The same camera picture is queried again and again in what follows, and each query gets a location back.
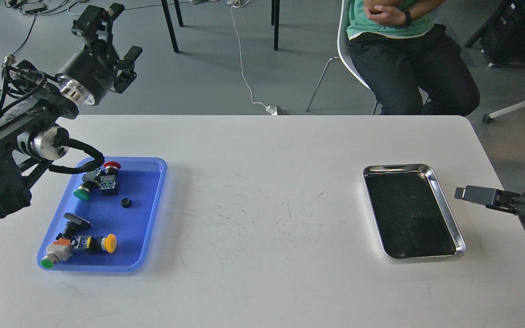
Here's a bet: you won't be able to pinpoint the white charger cable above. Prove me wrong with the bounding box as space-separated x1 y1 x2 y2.
227 0 288 116

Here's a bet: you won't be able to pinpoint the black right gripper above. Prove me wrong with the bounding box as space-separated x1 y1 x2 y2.
454 185 519 215

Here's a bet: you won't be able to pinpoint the red push button switch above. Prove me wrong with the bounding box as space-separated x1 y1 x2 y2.
98 161 121 196

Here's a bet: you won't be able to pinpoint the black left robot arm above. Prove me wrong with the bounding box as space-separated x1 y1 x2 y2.
0 3 142 218

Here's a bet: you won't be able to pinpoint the dark green push button switch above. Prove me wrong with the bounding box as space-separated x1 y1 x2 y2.
72 168 102 201

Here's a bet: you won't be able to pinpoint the light green push button switch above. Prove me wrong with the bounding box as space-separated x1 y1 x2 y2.
40 237 72 269

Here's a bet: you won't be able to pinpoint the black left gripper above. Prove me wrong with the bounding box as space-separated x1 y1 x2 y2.
56 4 143 106

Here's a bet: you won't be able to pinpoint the black equipment case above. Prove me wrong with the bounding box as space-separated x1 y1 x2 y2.
465 0 525 68

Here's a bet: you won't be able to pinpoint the black wristwatch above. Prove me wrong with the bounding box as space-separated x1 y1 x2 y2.
400 10 412 28

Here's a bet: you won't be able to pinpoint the small black gear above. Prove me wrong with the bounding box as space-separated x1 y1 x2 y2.
119 197 133 208

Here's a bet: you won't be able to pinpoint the blue plastic tray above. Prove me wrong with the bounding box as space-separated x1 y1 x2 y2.
36 157 167 273

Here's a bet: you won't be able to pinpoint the person's hand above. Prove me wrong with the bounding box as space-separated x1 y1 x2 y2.
366 5 407 26

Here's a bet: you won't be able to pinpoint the seated person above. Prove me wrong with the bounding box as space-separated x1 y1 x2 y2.
346 0 480 117

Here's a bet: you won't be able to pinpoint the black selector switch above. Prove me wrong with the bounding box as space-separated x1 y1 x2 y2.
56 212 92 240

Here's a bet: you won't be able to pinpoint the black table legs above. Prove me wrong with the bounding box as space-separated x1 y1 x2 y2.
160 0 281 53

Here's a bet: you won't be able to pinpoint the yellow push button switch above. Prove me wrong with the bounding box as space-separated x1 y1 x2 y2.
71 233 117 255

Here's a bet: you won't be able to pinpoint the black floor cable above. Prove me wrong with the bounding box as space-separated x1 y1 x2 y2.
0 0 190 133

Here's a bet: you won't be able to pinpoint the white chair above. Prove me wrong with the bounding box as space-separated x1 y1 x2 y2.
306 0 443 112

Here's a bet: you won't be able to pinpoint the silver metal tray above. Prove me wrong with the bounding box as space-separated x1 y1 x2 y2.
363 164 466 261

